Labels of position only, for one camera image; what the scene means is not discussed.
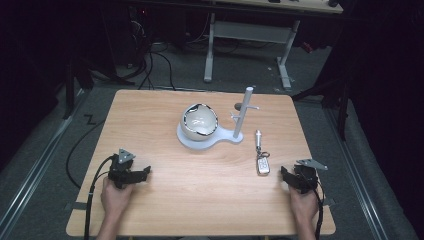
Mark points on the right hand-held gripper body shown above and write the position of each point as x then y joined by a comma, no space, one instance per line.
306,177

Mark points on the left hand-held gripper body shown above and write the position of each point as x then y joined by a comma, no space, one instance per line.
120,170

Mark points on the silver key fob with keyring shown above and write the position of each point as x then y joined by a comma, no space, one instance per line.
263,165

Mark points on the white key stand with pegs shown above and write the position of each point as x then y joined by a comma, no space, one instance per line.
204,143

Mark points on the person's right hand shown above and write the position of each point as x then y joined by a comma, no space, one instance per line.
304,205

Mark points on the person's left hand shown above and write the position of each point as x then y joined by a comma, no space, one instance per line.
115,198

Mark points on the grey tape piece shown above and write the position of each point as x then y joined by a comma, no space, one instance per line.
76,205
329,202

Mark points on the dark metal stand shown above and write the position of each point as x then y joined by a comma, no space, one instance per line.
342,116
69,96

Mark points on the white bowl with dark rim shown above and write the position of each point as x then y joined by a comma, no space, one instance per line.
200,121

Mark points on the small dark round object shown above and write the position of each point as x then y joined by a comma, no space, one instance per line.
238,106

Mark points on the small red object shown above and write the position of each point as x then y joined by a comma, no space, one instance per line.
307,47

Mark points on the dark computer tower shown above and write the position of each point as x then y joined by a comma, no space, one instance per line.
136,33

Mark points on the desk with white metal legs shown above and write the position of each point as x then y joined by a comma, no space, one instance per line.
253,31

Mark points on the metal floor rail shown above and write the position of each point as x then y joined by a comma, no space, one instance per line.
33,173
363,196

